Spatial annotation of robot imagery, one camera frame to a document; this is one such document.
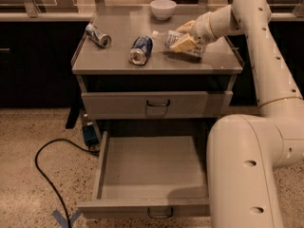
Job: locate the grey top drawer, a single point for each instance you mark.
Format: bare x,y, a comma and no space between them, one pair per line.
155,105

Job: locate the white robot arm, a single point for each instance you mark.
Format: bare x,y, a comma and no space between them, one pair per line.
243,150

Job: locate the blue tape cross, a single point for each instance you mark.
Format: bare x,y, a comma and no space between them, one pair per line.
63,222

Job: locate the blue power box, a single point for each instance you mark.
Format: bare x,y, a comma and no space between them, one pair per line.
90,137

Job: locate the grey drawer cabinet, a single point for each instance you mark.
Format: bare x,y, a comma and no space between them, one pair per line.
109,69

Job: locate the clear plastic water bottle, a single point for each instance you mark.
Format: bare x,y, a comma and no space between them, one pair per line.
178,42

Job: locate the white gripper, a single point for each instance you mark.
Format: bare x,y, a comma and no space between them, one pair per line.
201,28

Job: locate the blue soda can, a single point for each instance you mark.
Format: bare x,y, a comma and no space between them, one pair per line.
141,50

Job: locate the white back counter ledge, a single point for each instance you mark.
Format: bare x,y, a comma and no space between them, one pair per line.
64,17

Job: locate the grey open middle drawer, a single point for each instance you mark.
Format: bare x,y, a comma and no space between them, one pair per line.
157,177

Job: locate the silver soda can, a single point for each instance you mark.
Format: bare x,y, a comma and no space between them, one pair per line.
100,38

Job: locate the white bowl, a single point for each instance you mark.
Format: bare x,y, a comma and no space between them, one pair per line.
163,9

